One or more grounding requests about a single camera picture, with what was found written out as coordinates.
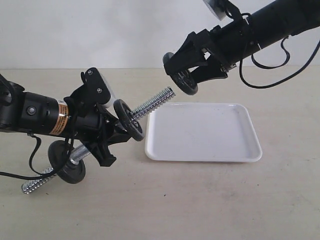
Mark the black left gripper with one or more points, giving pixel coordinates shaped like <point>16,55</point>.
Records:
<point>89,129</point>

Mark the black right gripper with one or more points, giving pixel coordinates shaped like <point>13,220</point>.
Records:
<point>210,54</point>

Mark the black weight plate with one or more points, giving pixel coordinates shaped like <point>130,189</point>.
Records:
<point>130,120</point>
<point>185,82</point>
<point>70,173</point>

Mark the chrome dumbbell bar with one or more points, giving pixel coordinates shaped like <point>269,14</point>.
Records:
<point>80,152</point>

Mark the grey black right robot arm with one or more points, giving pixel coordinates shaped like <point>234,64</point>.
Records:
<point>282,18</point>

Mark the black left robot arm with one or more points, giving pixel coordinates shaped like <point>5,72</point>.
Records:
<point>32,113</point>

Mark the white plastic tray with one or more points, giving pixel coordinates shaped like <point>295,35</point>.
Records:
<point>202,132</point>

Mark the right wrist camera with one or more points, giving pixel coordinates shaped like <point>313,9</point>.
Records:
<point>223,8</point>

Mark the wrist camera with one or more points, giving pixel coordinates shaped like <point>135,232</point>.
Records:
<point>97,88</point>
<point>223,8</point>

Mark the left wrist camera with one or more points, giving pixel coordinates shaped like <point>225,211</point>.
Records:
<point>97,88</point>

